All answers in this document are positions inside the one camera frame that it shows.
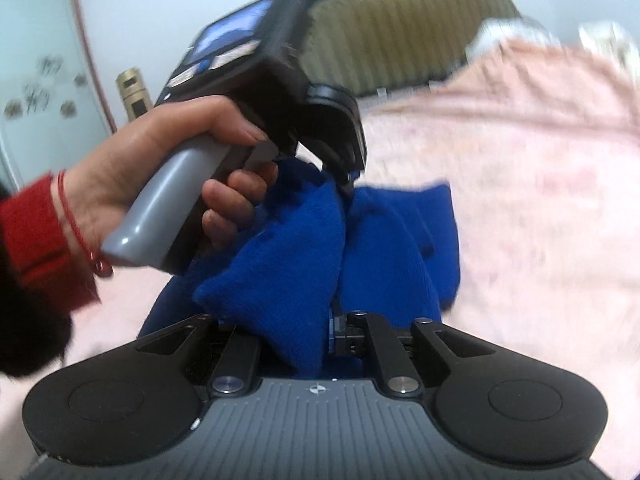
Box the olive green padded headboard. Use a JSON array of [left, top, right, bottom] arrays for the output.
[[300, 0, 520, 96]]

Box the cream crumpled cloth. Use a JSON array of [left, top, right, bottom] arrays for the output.
[[578, 21, 639, 72]]

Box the blue beaded knit sweater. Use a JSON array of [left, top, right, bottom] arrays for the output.
[[142, 159, 461, 378]]

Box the person left hand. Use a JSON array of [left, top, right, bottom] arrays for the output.
[[62, 94, 279, 269]]

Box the red string bracelet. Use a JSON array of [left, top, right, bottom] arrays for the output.
[[55, 169, 114, 279]]

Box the frosted glass wardrobe door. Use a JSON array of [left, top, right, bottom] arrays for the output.
[[1, 0, 114, 191]]

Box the gold tower fan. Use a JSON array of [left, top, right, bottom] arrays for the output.
[[116, 67, 153, 122]]

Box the white crumpled cloth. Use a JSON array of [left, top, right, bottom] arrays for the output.
[[465, 18, 561, 62]]

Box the pink floral bed sheet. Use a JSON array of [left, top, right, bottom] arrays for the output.
[[0, 39, 640, 480]]

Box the red sleeve forearm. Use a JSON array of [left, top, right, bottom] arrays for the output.
[[0, 171, 101, 378]]

